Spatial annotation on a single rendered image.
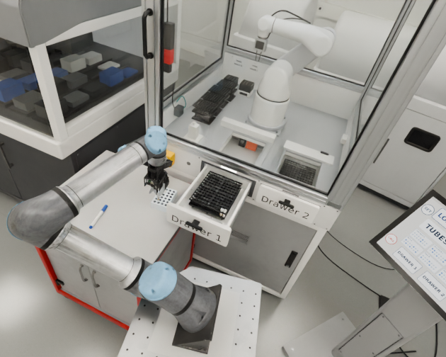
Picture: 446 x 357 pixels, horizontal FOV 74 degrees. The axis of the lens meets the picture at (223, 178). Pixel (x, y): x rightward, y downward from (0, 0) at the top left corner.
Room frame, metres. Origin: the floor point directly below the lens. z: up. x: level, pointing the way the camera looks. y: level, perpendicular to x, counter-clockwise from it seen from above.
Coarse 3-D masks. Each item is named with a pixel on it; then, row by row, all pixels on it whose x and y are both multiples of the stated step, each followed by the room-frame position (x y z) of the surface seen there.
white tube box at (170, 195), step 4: (168, 188) 1.03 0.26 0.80; (168, 192) 1.01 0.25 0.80; (172, 192) 1.01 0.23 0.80; (176, 192) 1.02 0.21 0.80; (156, 196) 0.97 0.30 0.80; (160, 196) 0.97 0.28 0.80; (164, 196) 0.98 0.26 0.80; (168, 196) 0.98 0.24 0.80; (172, 196) 0.99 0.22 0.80; (152, 200) 0.93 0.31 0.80; (156, 200) 0.94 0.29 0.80; (160, 200) 0.96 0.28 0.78; (164, 200) 0.95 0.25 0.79; (168, 200) 0.95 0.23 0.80; (172, 200) 0.97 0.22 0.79; (152, 204) 0.92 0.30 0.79; (156, 204) 0.92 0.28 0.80; (160, 204) 0.92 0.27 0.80; (164, 204) 0.93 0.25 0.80; (156, 208) 0.92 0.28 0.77; (160, 208) 0.91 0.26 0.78; (164, 208) 0.91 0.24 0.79
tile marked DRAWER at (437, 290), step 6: (420, 276) 0.66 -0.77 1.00; (426, 276) 0.65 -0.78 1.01; (432, 276) 0.65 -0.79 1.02; (420, 282) 0.64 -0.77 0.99; (426, 282) 0.64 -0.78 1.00; (432, 282) 0.63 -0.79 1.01; (438, 282) 0.63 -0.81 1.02; (426, 288) 0.62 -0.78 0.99; (432, 288) 0.62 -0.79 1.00; (438, 288) 0.61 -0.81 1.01; (444, 288) 0.61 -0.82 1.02; (432, 294) 0.60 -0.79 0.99; (438, 294) 0.60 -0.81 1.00; (444, 294) 0.59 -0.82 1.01; (438, 300) 0.58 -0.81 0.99
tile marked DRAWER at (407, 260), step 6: (402, 246) 0.76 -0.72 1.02; (396, 252) 0.74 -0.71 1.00; (402, 252) 0.74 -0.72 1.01; (396, 258) 0.73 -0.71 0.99; (402, 258) 0.72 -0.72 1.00; (408, 258) 0.72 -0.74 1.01; (414, 258) 0.71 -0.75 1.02; (402, 264) 0.70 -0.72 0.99; (408, 264) 0.70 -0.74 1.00; (414, 264) 0.69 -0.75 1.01; (420, 264) 0.69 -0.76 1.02; (408, 270) 0.68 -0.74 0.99; (414, 270) 0.68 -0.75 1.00
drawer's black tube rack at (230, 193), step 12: (204, 180) 1.04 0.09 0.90; (216, 180) 1.08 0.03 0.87; (228, 180) 1.07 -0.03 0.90; (204, 192) 0.96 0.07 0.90; (216, 192) 0.97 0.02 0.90; (228, 192) 0.99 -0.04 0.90; (192, 204) 0.90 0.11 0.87; (216, 204) 0.90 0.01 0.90; (228, 204) 0.94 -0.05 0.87; (216, 216) 0.86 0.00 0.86
